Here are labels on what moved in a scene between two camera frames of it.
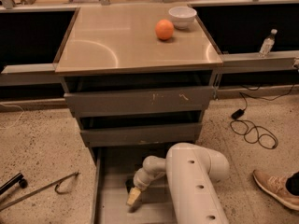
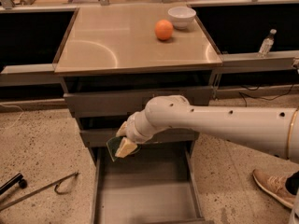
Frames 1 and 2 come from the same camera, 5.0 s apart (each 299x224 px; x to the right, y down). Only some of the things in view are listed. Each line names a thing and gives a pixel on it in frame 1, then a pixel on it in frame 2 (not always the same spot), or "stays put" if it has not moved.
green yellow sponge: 129,184 → 113,144
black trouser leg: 292,184 stays put
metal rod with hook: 40,189 stays put
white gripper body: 139,181 → 133,131
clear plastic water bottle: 268,44 stays put
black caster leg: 19,178 stays put
